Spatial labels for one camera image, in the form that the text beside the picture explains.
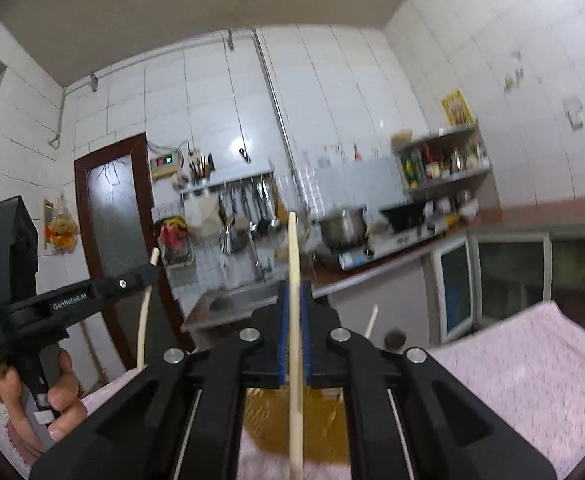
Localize bamboo chopstick diagonal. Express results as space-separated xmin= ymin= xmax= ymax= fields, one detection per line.
xmin=135 ymin=247 xmax=161 ymax=371

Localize long bamboo chopstick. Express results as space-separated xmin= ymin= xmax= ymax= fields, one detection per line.
xmin=288 ymin=212 xmax=304 ymax=480

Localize metal spoon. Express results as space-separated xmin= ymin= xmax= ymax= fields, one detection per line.
xmin=383 ymin=330 xmax=407 ymax=353

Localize steel kitchen sink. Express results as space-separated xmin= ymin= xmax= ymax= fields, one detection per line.
xmin=181 ymin=281 xmax=280 ymax=333

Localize kitchen counter cabinets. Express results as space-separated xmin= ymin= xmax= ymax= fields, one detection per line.
xmin=309 ymin=221 xmax=585 ymax=348

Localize person's left hand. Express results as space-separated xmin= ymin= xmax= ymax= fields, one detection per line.
xmin=0 ymin=349 xmax=87 ymax=458

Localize orange hanging bags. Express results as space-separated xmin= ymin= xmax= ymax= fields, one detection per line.
xmin=43 ymin=195 xmax=80 ymax=255

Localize yellow perforated utensil holder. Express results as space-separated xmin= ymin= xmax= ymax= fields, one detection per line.
xmin=241 ymin=386 xmax=351 ymax=466

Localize dark wooden glass door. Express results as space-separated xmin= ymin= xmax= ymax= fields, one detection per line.
xmin=74 ymin=133 xmax=195 ymax=362

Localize pink floral tablecloth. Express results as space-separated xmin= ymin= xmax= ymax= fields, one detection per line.
xmin=0 ymin=299 xmax=585 ymax=480

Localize gas stove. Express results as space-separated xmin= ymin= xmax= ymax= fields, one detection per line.
xmin=337 ymin=222 xmax=449 ymax=271

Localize steel cooking pot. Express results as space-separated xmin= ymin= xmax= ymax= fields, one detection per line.
xmin=317 ymin=206 xmax=367 ymax=252

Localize black wok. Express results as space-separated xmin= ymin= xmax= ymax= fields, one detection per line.
xmin=379 ymin=200 xmax=427 ymax=233

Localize corner shelf with bottles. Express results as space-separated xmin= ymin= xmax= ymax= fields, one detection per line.
xmin=391 ymin=120 xmax=493 ymax=202

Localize wall utensil rack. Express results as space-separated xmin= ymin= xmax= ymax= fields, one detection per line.
xmin=180 ymin=157 xmax=275 ymax=238

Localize yellow wall poster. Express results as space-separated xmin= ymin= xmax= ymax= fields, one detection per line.
xmin=441 ymin=88 xmax=475 ymax=127

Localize white wall socket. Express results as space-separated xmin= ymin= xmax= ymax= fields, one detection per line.
xmin=562 ymin=96 xmax=584 ymax=131

